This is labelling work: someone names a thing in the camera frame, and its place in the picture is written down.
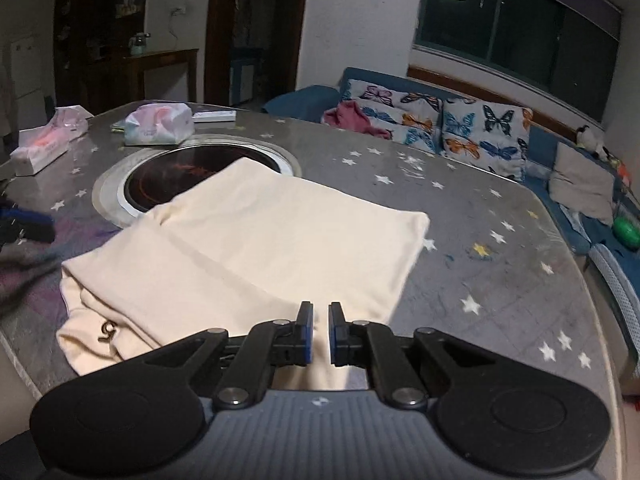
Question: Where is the round built-in induction cooktop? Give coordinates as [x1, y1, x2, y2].
[92, 133, 301, 229]

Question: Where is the pink cloth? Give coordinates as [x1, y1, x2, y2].
[322, 100, 394, 140]

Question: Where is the white woven chair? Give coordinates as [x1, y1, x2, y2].
[587, 241, 640, 348]

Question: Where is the dark wooden cabinet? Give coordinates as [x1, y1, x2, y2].
[52, 0, 152, 113]

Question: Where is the white refrigerator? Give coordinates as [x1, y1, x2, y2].
[9, 35, 44, 102]

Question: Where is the dark window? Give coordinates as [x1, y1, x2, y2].
[412, 0, 624, 124]

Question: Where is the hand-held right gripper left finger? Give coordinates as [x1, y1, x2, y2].
[145, 301, 316, 409]

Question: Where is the flat white box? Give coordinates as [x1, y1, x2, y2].
[192, 109, 237, 124]

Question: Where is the butterfly print cushion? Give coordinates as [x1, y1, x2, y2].
[339, 79, 445, 154]
[440, 96, 534, 184]

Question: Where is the dark wooden door frame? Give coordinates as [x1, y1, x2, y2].
[204, 0, 313, 110]

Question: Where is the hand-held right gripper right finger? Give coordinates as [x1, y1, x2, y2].
[327, 301, 496, 409]

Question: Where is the white pink tissue box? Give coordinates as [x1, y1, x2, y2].
[10, 105, 95, 177]

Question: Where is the blue sofa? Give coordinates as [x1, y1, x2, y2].
[262, 66, 640, 281]

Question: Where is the green ball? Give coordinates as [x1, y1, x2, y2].
[613, 217, 640, 252]

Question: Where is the pink white tissue pack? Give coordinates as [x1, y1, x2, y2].
[123, 102, 195, 147]

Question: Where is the plush toy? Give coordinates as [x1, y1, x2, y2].
[575, 125, 610, 162]

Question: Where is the cream garment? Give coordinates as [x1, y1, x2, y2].
[56, 156, 431, 391]

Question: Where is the wooden side table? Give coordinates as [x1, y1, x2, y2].
[122, 48, 200, 104]

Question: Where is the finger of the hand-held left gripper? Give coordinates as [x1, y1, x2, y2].
[0, 202, 57, 245]

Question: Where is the beige cushion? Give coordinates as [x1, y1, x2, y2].
[548, 141, 619, 226]

